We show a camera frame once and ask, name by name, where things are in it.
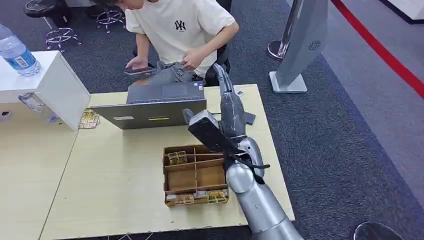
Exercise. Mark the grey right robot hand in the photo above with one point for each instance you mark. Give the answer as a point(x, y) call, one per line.
point(233, 116)

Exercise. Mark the person's right hand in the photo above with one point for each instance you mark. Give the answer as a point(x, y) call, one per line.
point(137, 62)

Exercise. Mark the person's left hand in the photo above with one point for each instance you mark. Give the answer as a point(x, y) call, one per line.
point(191, 59)

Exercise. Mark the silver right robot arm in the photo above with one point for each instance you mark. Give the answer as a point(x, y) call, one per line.
point(261, 205)

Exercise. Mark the dark smartphone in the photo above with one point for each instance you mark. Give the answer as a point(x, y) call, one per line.
point(139, 71)

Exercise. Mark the dark grey flat card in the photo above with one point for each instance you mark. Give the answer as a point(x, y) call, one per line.
point(250, 118)

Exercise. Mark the black office chair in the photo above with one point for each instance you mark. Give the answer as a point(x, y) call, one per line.
point(217, 71)

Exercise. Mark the person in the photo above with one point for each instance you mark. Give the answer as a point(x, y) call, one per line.
point(175, 36)

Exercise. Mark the chrome stool base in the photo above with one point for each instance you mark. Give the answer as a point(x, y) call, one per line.
point(61, 38)
point(110, 18)

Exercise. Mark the grey laptop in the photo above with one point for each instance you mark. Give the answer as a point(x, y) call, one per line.
point(149, 114)

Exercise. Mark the wooden compartment card box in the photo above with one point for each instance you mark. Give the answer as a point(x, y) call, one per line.
point(195, 177)

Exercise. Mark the white desk riser shelf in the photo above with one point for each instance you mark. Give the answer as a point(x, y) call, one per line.
point(49, 82)

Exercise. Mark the chrome stanchion pole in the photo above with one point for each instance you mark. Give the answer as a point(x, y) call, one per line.
point(286, 36)

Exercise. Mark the grey leaning sign stand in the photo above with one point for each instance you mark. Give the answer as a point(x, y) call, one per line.
point(303, 43)

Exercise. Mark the clear water bottle blue label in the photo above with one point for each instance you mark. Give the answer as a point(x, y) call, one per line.
point(18, 54)

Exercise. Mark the round chrome stanchion base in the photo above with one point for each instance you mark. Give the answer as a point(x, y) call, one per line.
point(376, 232)

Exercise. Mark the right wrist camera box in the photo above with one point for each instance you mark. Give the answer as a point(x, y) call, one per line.
point(207, 132)

